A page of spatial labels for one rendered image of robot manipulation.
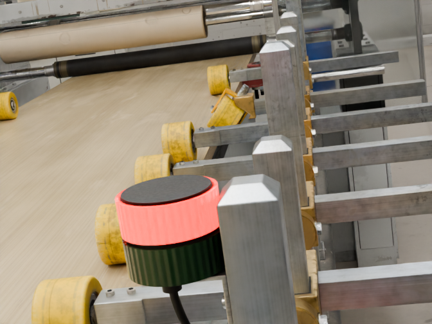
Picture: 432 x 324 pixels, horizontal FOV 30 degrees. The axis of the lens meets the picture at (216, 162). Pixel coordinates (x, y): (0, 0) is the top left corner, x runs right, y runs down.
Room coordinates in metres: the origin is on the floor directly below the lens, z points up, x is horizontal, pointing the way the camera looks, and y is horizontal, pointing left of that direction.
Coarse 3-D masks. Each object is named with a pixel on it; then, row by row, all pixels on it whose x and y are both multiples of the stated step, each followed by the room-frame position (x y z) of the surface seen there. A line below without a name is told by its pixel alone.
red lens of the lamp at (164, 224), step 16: (208, 192) 0.43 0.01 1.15; (128, 208) 0.43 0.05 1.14; (144, 208) 0.42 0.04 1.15; (160, 208) 0.42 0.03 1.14; (176, 208) 0.42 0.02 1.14; (192, 208) 0.42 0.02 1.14; (208, 208) 0.43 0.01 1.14; (128, 224) 0.43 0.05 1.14; (144, 224) 0.42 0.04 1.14; (160, 224) 0.42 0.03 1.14; (176, 224) 0.42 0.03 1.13; (192, 224) 0.42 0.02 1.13; (208, 224) 0.43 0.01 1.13; (128, 240) 0.43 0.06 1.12; (144, 240) 0.42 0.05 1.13; (160, 240) 0.42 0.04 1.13; (176, 240) 0.42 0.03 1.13
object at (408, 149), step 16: (352, 144) 1.22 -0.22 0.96; (368, 144) 1.21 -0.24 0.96; (384, 144) 1.20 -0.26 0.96; (400, 144) 1.19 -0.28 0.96; (416, 144) 1.18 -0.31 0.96; (208, 160) 1.25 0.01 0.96; (224, 160) 1.24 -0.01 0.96; (240, 160) 1.22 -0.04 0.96; (320, 160) 1.21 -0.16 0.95; (336, 160) 1.20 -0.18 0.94; (352, 160) 1.20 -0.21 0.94; (368, 160) 1.20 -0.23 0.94; (384, 160) 1.19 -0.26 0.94; (400, 160) 1.19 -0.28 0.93; (208, 176) 1.23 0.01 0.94; (224, 176) 1.23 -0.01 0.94
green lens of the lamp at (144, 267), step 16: (208, 240) 0.43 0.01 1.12; (128, 256) 0.44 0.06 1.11; (144, 256) 0.42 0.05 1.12; (160, 256) 0.42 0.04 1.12; (176, 256) 0.42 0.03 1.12; (192, 256) 0.42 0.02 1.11; (208, 256) 0.43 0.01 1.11; (128, 272) 0.44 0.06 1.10; (144, 272) 0.43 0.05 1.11; (160, 272) 0.42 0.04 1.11; (176, 272) 0.42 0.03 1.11; (192, 272) 0.42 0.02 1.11; (208, 272) 0.43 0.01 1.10
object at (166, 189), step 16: (176, 176) 0.47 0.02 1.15; (192, 176) 0.47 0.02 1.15; (128, 192) 0.45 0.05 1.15; (144, 192) 0.45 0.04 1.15; (160, 192) 0.44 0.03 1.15; (176, 192) 0.44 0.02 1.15; (192, 192) 0.43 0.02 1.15; (192, 240) 0.42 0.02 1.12; (224, 272) 0.43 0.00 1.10; (176, 288) 0.45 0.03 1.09; (224, 288) 0.43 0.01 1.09; (176, 304) 0.45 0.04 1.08; (224, 304) 0.43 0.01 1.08
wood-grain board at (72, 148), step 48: (48, 96) 2.69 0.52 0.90; (96, 96) 2.54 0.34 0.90; (144, 96) 2.40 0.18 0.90; (192, 96) 2.27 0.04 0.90; (0, 144) 1.97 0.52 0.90; (48, 144) 1.88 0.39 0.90; (96, 144) 1.80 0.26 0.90; (144, 144) 1.72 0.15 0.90; (0, 192) 1.48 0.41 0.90; (48, 192) 1.43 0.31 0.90; (96, 192) 1.38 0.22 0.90; (0, 240) 1.18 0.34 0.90; (48, 240) 1.15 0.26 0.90; (0, 288) 0.98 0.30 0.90
